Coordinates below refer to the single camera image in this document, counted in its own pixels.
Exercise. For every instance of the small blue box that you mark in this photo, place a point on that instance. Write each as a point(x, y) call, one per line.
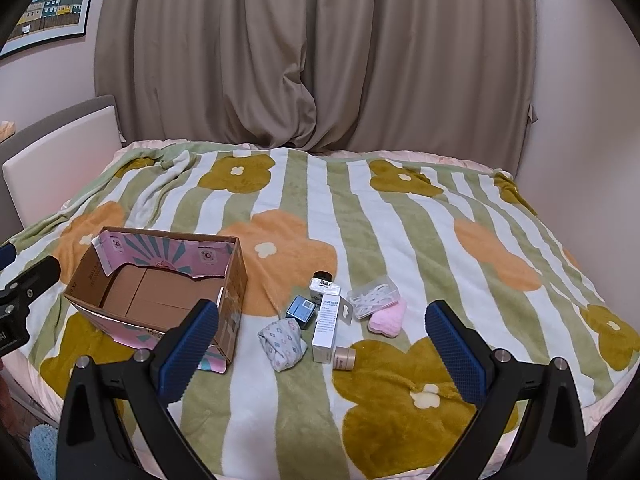
point(302, 308)

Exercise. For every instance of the small black jar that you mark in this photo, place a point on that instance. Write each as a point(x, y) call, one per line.
point(324, 275)

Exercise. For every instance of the beige bed headboard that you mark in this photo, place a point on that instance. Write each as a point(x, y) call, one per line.
point(60, 160)

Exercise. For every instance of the framed wall poster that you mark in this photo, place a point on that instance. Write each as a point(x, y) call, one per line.
point(50, 0)

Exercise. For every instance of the small beige jar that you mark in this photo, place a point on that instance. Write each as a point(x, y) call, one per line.
point(344, 358)

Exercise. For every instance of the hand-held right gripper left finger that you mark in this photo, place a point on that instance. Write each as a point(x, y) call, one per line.
point(189, 355)

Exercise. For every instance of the tall white box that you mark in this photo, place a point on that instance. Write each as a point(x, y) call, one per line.
point(330, 332)

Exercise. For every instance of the pink flower cloth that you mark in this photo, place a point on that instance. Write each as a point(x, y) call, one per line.
point(387, 320)

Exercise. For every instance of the patterned white sock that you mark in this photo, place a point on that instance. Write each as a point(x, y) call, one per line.
point(282, 345)

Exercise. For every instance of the blue fluffy mat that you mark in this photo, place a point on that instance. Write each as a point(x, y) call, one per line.
point(42, 452)

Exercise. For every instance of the beige curtain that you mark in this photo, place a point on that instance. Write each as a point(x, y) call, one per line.
point(300, 35)

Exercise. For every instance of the floral striped blanket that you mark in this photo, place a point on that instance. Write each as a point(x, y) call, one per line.
point(400, 210)

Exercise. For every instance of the clear plastic box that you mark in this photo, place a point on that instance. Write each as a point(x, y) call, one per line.
point(372, 297)

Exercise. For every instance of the white tissue pack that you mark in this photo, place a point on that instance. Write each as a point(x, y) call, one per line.
point(325, 291)

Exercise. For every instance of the cardboard box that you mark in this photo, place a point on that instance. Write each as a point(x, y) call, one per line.
point(150, 290)

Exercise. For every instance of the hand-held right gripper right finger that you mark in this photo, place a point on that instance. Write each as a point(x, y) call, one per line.
point(456, 355)

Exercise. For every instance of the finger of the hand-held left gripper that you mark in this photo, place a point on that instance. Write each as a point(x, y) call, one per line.
point(6, 256)

